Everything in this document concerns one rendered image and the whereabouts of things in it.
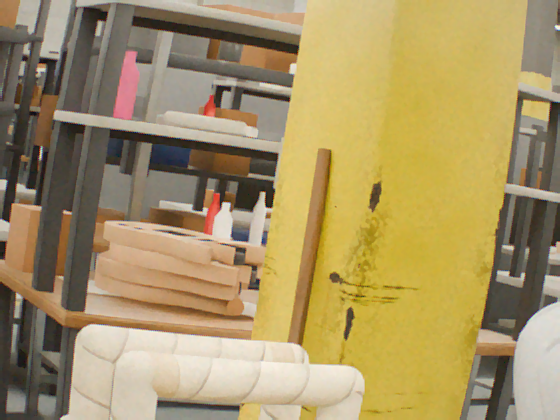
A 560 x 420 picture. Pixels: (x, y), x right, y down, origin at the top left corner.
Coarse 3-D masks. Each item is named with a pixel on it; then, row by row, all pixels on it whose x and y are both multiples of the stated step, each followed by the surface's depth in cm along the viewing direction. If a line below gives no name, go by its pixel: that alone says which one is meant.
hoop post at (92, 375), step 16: (80, 352) 89; (96, 352) 88; (80, 368) 89; (96, 368) 88; (112, 368) 90; (80, 384) 89; (96, 384) 89; (80, 400) 89; (96, 400) 89; (80, 416) 89; (96, 416) 89
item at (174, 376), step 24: (120, 360) 82; (144, 360) 82; (168, 360) 83; (192, 360) 84; (216, 360) 85; (240, 360) 87; (168, 384) 82; (192, 384) 83; (216, 384) 84; (240, 384) 85; (264, 384) 86; (288, 384) 87; (312, 384) 88; (336, 384) 89; (360, 384) 90
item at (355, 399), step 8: (360, 392) 90; (344, 400) 90; (352, 400) 90; (360, 400) 91; (320, 408) 91; (328, 408) 90; (336, 408) 90; (344, 408) 90; (352, 408) 90; (320, 416) 90; (328, 416) 90; (336, 416) 90; (344, 416) 90; (352, 416) 90
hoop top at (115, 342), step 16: (80, 336) 89; (96, 336) 89; (112, 336) 89; (128, 336) 90; (144, 336) 91; (160, 336) 92; (176, 336) 93; (192, 336) 94; (112, 352) 89; (160, 352) 91; (176, 352) 92; (192, 352) 92; (208, 352) 93; (224, 352) 94; (240, 352) 94; (256, 352) 95; (272, 352) 96; (288, 352) 97; (304, 352) 98
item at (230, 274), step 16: (112, 256) 329; (128, 256) 325; (144, 256) 323; (160, 256) 323; (176, 272) 324; (192, 272) 324; (208, 272) 321; (224, 272) 320; (240, 272) 332; (256, 272) 336
